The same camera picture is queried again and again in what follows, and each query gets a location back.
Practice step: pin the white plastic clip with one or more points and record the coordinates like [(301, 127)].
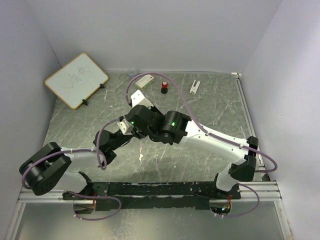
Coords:
[(195, 86)]

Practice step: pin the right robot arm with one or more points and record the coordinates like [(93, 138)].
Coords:
[(178, 128)]

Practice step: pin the white cardboard box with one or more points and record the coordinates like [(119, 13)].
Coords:
[(144, 82)]

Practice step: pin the small whiteboard wooden frame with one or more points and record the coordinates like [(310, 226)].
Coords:
[(75, 82)]

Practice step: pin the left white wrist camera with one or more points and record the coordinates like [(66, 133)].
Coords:
[(125, 127)]

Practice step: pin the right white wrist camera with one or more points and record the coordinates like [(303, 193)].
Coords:
[(138, 98)]

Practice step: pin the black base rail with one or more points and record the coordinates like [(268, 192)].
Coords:
[(149, 195)]

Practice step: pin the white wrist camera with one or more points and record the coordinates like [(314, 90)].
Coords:
[(125, 127), (138, 98)]

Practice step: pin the clear plastic cup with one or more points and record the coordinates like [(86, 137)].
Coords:
[(132, 72)]

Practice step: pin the white corner bracket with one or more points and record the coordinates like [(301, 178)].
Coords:
[(236, 74)]

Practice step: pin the red black stamp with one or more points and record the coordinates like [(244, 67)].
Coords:
[(164, 87)]

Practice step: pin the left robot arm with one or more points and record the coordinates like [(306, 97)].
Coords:
[(54, 167)]

